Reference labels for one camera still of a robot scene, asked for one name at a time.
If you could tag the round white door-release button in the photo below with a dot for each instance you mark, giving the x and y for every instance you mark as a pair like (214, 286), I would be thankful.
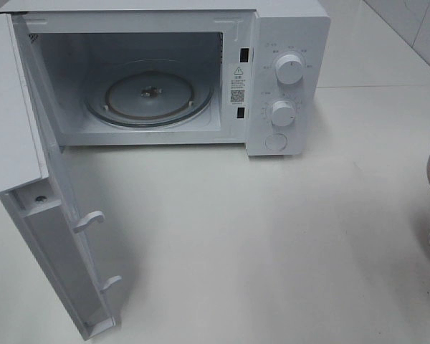
(276, 142)

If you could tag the white microwave knob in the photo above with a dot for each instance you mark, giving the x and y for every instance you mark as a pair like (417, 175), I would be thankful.
(289, 68)
(283, 113)

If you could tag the white microwave oven body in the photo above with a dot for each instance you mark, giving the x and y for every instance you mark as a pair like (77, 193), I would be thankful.
(231, 44)

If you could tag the glass microwave turntable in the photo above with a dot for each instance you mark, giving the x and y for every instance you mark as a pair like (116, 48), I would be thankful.
(148, 98)

